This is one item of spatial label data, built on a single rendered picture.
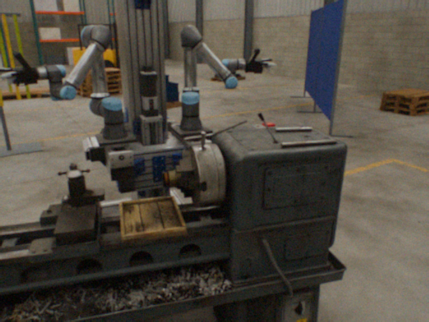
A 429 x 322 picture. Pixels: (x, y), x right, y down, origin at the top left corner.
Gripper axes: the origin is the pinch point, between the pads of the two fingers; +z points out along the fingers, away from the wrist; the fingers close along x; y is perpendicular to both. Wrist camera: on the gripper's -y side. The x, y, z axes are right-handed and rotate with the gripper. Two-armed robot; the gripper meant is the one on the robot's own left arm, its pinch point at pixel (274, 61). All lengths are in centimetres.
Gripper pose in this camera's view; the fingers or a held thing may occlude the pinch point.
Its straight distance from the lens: 247.0
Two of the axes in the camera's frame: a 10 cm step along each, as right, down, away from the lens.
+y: 0.0, 8.8, 4.7
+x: 0.3, 4.7, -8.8
